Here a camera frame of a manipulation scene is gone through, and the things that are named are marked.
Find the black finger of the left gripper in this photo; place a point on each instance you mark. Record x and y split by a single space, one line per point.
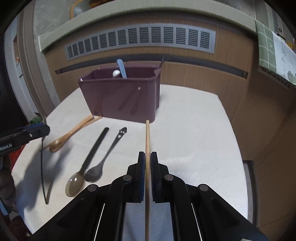
26 134

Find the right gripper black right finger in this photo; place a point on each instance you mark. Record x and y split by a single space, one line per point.
198 212

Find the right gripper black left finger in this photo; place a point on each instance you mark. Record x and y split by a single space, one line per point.
98 212

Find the wooden spoon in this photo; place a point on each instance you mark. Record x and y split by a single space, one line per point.
71 134

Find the black smiley-handle spoon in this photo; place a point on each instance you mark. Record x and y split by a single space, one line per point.
95 173

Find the white ball-end utensil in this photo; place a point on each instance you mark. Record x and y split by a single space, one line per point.
116 73

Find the grey-blue plastic spoon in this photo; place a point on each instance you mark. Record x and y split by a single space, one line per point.
121 67

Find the left hand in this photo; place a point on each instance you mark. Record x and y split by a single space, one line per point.
8 190

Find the white refrigerator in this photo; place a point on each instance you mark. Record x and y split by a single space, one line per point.
14 69

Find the beige tablecloth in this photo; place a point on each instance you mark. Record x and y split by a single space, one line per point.
191 134

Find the maroon plastic utensil caddy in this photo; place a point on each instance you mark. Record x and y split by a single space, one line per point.
135 98

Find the yellow-rimmed glass pot lid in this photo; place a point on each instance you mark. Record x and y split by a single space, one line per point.
79 7

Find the grey ventilation grille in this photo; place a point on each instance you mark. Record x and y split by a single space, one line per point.
144 35

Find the green checked towel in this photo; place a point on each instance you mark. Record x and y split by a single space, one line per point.
275 58

